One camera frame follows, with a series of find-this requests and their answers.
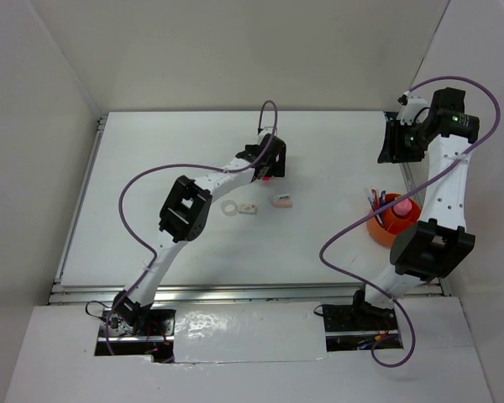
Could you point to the clear tape roll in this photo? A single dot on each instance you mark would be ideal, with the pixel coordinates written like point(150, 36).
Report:
point(229, 208)

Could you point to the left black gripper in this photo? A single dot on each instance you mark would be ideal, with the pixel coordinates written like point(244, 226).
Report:
point(278, 168)

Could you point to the dark blue gel pen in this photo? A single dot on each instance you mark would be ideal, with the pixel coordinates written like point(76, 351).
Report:
point(376, 199)

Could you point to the pink eraser with sharpener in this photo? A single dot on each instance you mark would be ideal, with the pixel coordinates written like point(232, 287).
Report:
point(281, 201)

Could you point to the blue clear barrel pen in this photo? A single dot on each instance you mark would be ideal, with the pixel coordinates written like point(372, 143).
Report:
point(379, 216)

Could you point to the white staples box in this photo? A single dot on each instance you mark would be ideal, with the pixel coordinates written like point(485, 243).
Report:
point(247, 208)

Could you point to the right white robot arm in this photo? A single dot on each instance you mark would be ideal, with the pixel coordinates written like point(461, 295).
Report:
point(435, 243)

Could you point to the aluminium table frame rail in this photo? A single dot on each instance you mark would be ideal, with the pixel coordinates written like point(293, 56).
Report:
point(272, 255)

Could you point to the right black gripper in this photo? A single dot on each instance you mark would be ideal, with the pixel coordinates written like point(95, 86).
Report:
point(393, 150)

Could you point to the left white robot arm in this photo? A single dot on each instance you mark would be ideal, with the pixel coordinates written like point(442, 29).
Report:
point(184, 214)

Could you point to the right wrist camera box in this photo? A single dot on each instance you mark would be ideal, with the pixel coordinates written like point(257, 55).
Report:
point(411, 108)

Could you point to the orange round organizer container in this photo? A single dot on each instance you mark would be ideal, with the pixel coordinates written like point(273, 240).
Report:
point(393, 225)

